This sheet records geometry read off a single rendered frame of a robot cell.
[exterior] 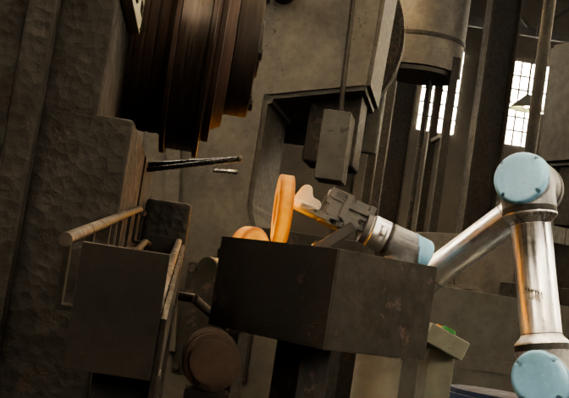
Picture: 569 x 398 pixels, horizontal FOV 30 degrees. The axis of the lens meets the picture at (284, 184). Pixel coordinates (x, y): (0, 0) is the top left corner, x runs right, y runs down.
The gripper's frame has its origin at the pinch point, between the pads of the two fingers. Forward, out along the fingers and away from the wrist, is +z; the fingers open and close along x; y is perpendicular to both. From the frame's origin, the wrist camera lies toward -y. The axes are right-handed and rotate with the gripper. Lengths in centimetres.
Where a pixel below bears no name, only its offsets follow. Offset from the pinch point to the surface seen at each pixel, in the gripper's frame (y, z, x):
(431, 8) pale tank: 339, -100, -798
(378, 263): -14, -11, 90
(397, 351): -23, -19, 86
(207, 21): 17, 29, 52
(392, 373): -25, -45, -31
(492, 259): 61, -138, -341
